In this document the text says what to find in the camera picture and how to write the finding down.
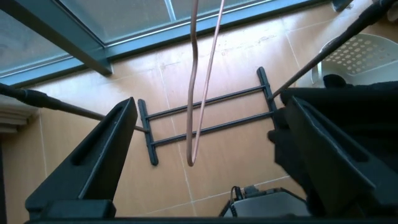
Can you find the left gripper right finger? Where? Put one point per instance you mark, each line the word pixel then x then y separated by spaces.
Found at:
pixel 339 186

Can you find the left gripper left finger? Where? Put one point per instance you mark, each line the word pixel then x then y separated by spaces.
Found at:
pixel 102 174

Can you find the beige curtain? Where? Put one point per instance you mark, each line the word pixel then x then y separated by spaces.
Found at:
pixel 12 118

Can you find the window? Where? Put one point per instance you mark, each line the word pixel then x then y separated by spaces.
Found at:
pixel 77 40

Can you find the pink clothes hanger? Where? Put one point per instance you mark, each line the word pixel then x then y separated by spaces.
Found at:
pixel 188 130

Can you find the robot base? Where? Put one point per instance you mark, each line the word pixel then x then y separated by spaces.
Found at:
pixel 270 203

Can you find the white laundry basket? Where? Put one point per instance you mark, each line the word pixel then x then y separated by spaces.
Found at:
pixel 367 53

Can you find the black clothes rack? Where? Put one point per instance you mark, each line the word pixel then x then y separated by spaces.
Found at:
pixel 149 137

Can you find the black garment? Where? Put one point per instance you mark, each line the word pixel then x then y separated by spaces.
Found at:
pixel 286 149

